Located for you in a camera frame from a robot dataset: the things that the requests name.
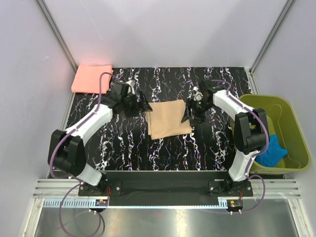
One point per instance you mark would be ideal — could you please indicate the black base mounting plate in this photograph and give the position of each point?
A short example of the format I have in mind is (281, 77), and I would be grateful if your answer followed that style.
(175, 182)

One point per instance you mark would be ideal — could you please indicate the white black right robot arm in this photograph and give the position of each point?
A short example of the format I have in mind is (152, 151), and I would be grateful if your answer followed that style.
(251, 134)

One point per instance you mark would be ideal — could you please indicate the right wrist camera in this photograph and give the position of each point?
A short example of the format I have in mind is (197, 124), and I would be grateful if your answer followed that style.
(208, 87)

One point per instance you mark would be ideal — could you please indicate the right aluminium corner post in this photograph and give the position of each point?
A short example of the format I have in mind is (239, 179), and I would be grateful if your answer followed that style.
(272, 34)

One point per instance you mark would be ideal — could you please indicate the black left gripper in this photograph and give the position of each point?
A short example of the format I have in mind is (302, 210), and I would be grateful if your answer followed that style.
(136, 111)

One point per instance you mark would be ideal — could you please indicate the beige t shirt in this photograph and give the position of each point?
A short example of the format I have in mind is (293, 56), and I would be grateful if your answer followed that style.
(165, 119)

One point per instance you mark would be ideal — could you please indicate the aluminium corner post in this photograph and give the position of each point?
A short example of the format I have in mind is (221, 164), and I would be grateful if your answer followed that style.
(272, 34)
(56, 32)

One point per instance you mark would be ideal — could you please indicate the blue t shirt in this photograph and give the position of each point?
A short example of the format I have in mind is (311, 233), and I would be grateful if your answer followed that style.
(273, 154)

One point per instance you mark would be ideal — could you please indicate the aluminium frame rail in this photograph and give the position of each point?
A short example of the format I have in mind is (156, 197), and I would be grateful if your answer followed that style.
(64, 193)

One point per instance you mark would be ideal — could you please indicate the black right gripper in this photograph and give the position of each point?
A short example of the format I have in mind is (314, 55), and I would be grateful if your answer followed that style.
(190, 104)

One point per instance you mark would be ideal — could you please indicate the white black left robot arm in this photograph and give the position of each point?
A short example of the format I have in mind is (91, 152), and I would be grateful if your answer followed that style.
(67, 147)

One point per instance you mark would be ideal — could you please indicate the olive green plastic bin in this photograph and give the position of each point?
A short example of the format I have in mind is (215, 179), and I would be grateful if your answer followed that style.
(282, 123)

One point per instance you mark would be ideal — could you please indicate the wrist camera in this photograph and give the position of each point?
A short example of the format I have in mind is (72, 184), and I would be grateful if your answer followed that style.
(208, 87)
(124, 88)

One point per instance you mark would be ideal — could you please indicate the left aluminium corner post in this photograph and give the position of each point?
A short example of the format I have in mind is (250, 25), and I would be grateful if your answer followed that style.
(56, 32)

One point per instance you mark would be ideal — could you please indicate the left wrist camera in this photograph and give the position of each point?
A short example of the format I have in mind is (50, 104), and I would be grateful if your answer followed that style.
(124, 88)

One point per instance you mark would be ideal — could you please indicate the folded pink t shirt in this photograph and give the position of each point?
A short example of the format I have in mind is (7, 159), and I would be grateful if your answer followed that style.
(87, 78)

